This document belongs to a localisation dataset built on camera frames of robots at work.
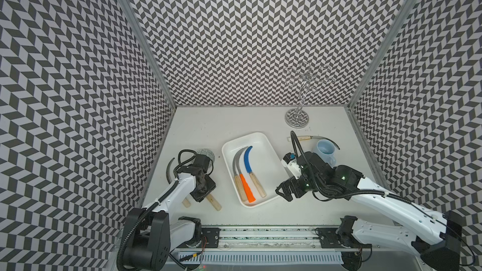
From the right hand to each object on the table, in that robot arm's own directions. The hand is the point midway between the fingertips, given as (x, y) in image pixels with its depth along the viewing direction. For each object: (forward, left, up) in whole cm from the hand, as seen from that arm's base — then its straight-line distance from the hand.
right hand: (286, 190), depth 71 cm
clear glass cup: (+23, +36, -10) cm, 44 cm away
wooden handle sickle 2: (-1, +43, -12) cm, 44 cm away
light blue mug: (+27, -26, -15) cm, 40 cm away
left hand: (+4, +33, -14) cm, 36 cm away
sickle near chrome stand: (+33, -16, -13) cm, 38 cm away
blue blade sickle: (+7, +11, -14) cm, 19 cm away
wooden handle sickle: (-1, +30, -13) cm, 33 cm away
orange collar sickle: (+2, +14, -14) cm, 20 cm away
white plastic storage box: (+17, +12, -16) cm, 26 cm away
